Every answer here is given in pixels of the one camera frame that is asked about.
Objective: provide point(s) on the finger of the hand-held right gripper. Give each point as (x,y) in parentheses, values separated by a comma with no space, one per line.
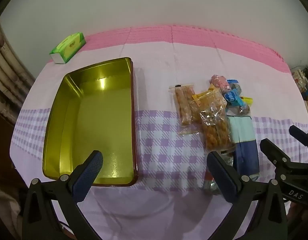
(300,135)
(271,150)

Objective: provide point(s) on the pink patterned snack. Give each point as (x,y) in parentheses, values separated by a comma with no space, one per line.
(219,81)

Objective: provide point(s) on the silver and red snack packet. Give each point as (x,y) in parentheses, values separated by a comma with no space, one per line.
(210,185)

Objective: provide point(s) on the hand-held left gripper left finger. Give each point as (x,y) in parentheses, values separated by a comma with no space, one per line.
(90,170)

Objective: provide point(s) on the light blue candy packet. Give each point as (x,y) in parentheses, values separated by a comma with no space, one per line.
(232,97)

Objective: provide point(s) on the beige carved wooden frame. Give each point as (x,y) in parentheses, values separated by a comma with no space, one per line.
(4,75)

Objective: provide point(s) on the yellow-edged clear cookie packet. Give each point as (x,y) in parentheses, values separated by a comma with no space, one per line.
(245,108)

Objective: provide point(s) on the pink and purple checked tablecloth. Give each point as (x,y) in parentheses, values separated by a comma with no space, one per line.
(164,62)

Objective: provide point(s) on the yellow-orange snack packet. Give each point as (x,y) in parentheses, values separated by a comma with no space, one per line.
(209,100)

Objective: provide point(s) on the floral printed bag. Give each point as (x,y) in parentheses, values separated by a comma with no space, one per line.
(300,77)

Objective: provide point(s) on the teal and navy snack packet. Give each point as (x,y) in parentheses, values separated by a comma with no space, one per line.
(244,150)

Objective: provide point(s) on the clear packet of fried twists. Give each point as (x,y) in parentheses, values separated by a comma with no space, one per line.
(216,130)

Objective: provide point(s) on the green tissue box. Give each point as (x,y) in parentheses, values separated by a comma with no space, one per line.
(69,46)

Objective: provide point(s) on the maroon and gold tin box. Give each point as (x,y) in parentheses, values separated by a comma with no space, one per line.
(99,120)

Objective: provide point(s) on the clear packet of brown sticks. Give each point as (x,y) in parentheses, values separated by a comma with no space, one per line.
(184,105)

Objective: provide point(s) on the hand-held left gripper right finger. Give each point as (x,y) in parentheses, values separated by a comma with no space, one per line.
(222,175)

